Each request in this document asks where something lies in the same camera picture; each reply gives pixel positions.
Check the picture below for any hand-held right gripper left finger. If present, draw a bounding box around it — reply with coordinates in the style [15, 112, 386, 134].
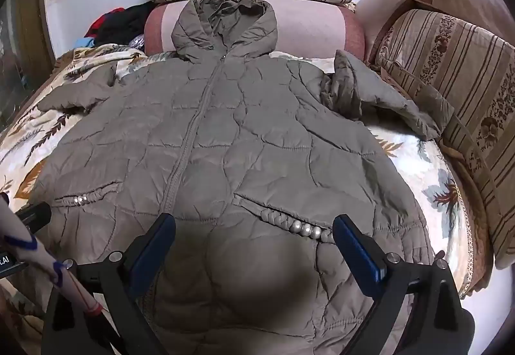
[42, 213, 178, 355]

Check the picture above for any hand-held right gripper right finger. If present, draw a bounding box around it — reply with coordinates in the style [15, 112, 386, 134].
[333, 214, 475, 355]

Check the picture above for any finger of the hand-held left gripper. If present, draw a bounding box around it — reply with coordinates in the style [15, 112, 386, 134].
[14, 202, 52, 227]

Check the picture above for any olive quilted hooded jacket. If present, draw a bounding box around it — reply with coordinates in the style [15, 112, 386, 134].
[26, 0, 455, 355]

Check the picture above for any person's left forearm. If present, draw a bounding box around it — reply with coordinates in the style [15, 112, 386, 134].
[0, 192, 104, 317]

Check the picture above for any pile of dark clothes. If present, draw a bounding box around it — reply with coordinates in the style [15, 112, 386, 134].
[84, 2, 158, 49]

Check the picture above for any cream leaf print blanket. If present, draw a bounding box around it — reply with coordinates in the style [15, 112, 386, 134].
[0, 43, 489, 355]

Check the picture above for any striped floral seat cushion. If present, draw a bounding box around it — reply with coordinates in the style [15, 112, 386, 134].
[372, 9, 515, 271]

